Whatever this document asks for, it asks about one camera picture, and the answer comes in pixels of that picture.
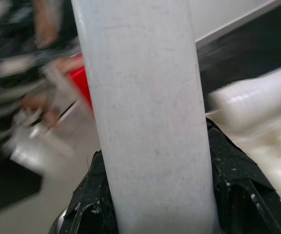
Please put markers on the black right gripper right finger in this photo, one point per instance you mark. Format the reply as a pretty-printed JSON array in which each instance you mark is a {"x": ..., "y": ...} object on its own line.
[{"x": 242, "y": 195}]

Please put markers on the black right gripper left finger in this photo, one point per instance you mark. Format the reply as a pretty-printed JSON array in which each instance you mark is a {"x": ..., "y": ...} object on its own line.
[{"x": 91, "y": 200}]

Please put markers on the white plastic table top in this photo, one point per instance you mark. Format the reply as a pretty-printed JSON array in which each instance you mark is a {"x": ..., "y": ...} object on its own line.
[{"x": 276, "y": 151}]

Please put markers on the white plastic table leg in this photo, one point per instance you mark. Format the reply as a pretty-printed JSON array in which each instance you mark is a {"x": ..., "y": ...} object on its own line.
[
  {"x": 257, "y": 102},
  {"x": 142, "y": 97}
]

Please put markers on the red plastic crate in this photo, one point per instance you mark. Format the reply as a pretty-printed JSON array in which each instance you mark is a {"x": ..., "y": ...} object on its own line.
[{"x": 80, "y": 85}]

